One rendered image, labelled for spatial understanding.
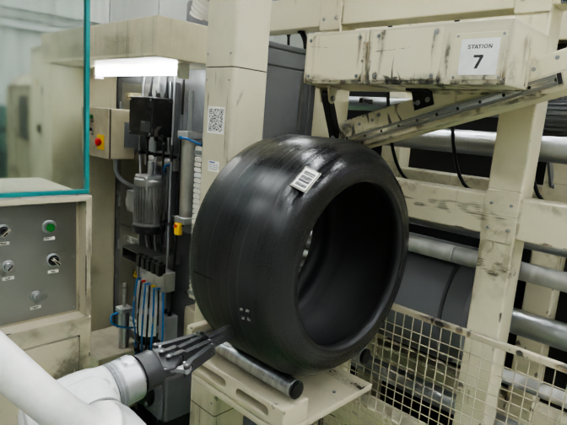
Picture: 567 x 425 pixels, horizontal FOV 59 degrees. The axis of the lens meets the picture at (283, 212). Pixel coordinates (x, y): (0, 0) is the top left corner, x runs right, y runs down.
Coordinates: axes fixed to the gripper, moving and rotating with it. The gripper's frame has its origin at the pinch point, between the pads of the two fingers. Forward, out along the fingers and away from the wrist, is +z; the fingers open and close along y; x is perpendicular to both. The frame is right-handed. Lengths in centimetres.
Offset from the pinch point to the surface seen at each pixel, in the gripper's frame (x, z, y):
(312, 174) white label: -35.2, 17.9, -11.4
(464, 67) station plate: -57, 55, -25
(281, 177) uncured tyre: -34.6, 13.9, -6.0
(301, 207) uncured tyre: -29.1, 13.7, -12.1
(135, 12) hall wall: -175, 486, 867
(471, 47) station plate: -61, 56, -26
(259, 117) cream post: -44, 38, 27
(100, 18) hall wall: -161, 416, 875
